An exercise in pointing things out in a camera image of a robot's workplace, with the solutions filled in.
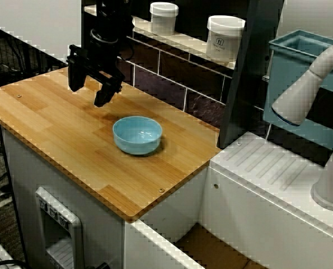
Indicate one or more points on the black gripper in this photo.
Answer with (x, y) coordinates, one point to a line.
(102, 59)

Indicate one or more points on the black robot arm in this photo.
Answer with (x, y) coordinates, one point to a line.
(110, 16)

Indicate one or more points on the white toy kitchen sink cabinet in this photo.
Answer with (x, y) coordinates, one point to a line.
(239, 210)

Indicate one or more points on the brown cardboard sink bottom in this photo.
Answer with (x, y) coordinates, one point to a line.
(211, 249)

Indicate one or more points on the wooden countertop board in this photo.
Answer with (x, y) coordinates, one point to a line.
(57, 131)

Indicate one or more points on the light blue ceramic bowl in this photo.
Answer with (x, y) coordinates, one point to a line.
(136, 146)

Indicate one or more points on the dark tiled backsplash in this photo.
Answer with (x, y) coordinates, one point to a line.
(171, 87)

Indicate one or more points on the plain white lidded jar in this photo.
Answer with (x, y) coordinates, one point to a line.
(163, 22)

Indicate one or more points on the white jar with printed label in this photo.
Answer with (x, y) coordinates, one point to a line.
(225, 42)

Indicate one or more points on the black shelf unit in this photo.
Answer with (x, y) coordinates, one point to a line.
(239, 112)

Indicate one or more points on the teal plastic bin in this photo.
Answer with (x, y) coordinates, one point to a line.
(283, 70)

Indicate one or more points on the grey curved faucet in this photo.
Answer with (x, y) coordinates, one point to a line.
(295, 103)

